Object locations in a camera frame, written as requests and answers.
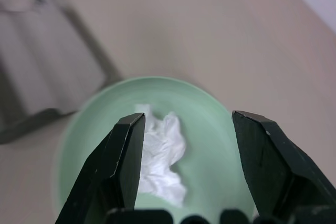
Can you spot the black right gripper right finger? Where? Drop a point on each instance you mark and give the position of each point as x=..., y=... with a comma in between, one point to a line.
x=267, y=155

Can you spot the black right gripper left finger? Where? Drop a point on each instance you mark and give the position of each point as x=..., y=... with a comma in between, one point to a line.
x=115, y=155

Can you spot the light green plate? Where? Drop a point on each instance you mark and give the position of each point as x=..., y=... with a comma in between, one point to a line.
x=207, y=129

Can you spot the grey glasses case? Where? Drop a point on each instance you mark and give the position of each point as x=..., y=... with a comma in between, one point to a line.
x=39, y=64

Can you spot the crumpled white tissue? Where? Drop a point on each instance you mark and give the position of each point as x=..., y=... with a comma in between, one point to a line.
x=162, y=150

